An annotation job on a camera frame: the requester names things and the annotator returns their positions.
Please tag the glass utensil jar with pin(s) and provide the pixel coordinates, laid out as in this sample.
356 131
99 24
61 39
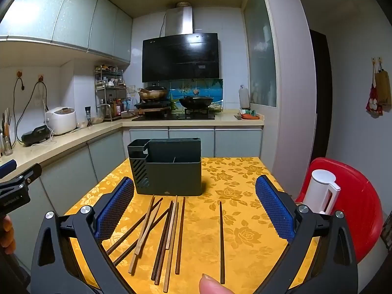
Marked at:
6 145

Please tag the white electric kettle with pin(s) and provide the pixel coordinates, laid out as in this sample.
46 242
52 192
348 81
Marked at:
318 193

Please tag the white rice cooker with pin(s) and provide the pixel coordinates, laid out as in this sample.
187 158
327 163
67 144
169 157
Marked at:
61 121

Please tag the red plastic chair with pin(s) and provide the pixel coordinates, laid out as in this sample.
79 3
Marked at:
358 205

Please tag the yellow floral tablecloth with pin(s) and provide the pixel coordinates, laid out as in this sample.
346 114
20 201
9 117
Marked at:
199 220

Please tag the dark green utensil holder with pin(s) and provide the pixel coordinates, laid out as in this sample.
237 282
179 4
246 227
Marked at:
174 174

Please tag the white plastic jug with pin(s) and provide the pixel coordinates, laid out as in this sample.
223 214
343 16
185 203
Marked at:
244 98

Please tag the brass wok with lid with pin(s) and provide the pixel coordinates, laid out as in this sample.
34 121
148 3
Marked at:
154 93

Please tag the black pepper grinder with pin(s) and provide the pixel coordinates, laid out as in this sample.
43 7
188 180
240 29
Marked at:
88 116

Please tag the dark door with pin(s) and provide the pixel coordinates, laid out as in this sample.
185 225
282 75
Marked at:
321 98

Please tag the blue sea print panel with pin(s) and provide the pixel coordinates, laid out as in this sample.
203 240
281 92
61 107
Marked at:
205 90

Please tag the bunch of wooden chopsticks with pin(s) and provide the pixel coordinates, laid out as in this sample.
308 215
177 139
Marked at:
171 235

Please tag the person's right hand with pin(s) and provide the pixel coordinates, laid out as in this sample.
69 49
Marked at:
211 286

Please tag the black griddle pan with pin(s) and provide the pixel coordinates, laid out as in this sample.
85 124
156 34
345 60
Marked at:
153 104

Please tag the black glass gas hob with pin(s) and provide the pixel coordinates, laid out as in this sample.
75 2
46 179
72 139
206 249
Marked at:
174 116

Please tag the pale green wall cabinets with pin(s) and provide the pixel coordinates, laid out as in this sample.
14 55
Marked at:
76 15

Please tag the red sauce bottle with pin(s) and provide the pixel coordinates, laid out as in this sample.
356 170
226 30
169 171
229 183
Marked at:
119 107

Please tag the person's left hand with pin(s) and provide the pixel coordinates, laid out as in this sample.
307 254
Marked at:
6 234

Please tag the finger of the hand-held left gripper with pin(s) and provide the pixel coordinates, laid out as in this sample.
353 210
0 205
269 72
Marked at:
30 174
7 167

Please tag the orange tray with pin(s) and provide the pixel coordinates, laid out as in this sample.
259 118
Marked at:
249 116

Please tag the frosted glass window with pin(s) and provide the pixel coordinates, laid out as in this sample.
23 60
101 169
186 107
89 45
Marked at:
260 52

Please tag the black glass range hood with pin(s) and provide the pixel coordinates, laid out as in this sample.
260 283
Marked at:
180 58

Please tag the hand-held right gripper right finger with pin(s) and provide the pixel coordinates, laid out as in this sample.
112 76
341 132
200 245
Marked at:
272 208

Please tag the pale green base cabinets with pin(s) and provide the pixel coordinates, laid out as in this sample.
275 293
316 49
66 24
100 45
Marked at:
235 141

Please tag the black wok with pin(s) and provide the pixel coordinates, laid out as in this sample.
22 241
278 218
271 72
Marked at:
196 101

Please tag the black sandwich maker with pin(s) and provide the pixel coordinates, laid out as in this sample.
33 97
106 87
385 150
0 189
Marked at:
35 134

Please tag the metal spice rack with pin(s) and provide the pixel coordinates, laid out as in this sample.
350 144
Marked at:
110 88

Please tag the brown hanging bag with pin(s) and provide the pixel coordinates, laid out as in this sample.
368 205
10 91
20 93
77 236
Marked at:
384 88

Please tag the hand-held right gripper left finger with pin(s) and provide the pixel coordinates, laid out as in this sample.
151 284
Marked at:
118 208

